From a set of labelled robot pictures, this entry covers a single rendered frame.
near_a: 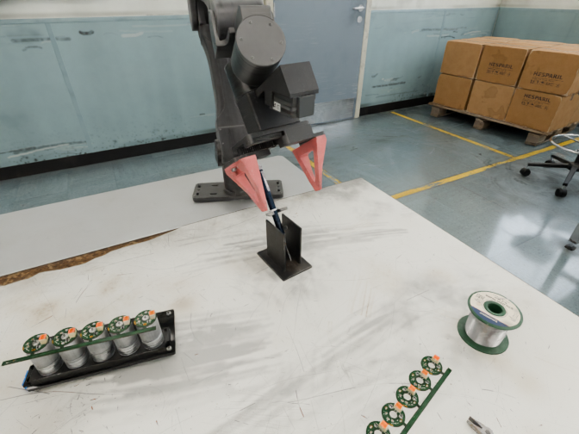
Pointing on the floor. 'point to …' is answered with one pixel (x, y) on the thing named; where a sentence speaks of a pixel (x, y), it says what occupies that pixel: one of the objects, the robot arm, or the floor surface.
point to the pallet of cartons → (511, 84)
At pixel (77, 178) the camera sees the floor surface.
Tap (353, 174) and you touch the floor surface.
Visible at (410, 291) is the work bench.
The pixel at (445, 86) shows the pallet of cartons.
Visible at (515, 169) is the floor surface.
